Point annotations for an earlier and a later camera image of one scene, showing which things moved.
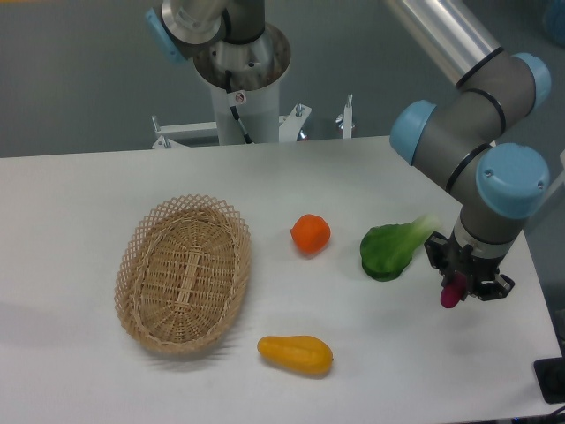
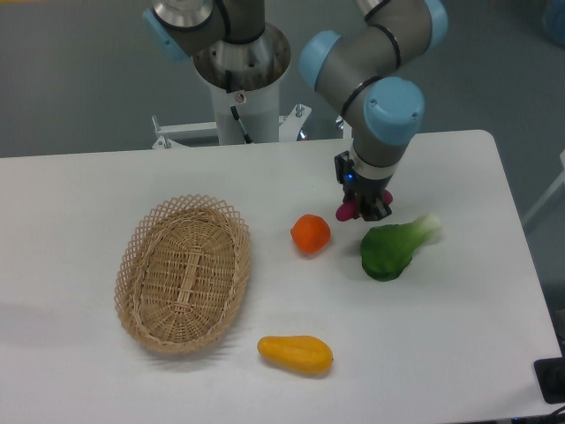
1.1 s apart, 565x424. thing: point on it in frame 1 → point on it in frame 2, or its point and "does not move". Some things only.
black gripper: (483, 277) → (357, 186)
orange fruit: (312, 233) does not move
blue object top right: (554, 20) does not move
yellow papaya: (305, 353) does not move
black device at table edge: (550, 375) does not move
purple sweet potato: (451, 294) → (349, 211)
